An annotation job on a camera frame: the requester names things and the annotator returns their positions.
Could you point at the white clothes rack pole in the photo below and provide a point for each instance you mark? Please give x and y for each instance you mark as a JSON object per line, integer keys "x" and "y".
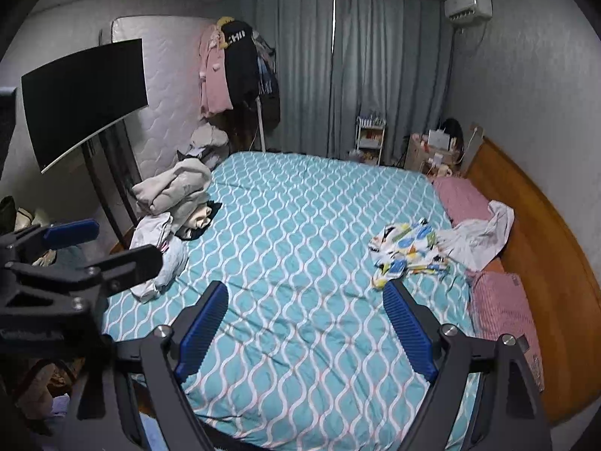
{"x": 261, "y": 127}

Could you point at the dark brown hanging garment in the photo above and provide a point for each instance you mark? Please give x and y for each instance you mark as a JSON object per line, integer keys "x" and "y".
{"x": 270, "y": 112}

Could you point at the beige bag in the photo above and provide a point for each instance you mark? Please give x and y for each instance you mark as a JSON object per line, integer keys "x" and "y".
{"x": 28, "y": 218}

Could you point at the plain pink pillow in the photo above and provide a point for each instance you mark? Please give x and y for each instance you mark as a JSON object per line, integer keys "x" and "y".
{"x": 462, "y": 199}

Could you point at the wooden nightstand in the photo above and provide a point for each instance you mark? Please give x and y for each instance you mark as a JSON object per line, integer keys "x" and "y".
{"x": 422, "y": 157}

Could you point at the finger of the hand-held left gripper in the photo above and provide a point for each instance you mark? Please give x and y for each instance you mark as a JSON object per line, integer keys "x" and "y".
{"x": 136, "y": 265}
{"x": 70, "y": 234}

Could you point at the white quilted mattress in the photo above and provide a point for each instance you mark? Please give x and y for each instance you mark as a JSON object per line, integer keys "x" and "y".
{"x": 164, "y": 80}

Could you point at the bed with teal patterned sheet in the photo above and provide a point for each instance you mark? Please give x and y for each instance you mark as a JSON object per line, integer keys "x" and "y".
{"x": 305, "y": 244}

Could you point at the pink hanging garment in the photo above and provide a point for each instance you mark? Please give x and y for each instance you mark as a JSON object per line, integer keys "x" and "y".
{"x": 216, "y": 84}

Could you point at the blue striped hanging garment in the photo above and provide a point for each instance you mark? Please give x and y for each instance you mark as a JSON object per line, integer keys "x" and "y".
{"x": 266, "y": 63}

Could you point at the wooden headboard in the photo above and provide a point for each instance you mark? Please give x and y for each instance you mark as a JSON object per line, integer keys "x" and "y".
{"x": 540, "y": 253}

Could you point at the white router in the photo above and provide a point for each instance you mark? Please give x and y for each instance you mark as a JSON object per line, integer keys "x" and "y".
{"x": 437, "y": 138}

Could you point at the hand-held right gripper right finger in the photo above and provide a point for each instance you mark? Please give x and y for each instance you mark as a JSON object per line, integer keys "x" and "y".
{"x": 408, "y": 333}

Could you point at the black round object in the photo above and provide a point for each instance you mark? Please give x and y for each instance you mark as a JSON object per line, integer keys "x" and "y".
{"x": 454, "y": 129}

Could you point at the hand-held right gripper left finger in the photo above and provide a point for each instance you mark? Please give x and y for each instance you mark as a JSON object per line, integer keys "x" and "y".
{"x": 202, "y": 329}

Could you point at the white trolley cart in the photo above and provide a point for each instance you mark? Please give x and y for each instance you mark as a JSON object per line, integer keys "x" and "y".
{"x": 371, "y": 136}

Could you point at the black curved monitor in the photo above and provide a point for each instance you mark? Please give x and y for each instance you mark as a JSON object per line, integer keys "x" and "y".
{"x": 84, "y": 98}

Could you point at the grey and white clothes pile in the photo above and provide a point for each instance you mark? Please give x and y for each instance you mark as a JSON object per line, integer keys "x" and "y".
{"x": 209, "y": 138}

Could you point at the colourful printed white garment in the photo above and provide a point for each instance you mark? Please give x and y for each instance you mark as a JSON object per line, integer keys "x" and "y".
{"x": 404, "y": 249}

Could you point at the white air conditioner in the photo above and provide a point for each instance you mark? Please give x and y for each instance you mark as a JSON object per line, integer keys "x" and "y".
{"x": 467, "y": 3}

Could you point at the pink checked pillow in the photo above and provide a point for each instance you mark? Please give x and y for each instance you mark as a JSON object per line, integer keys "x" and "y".
{"x": 502, "y": 310}

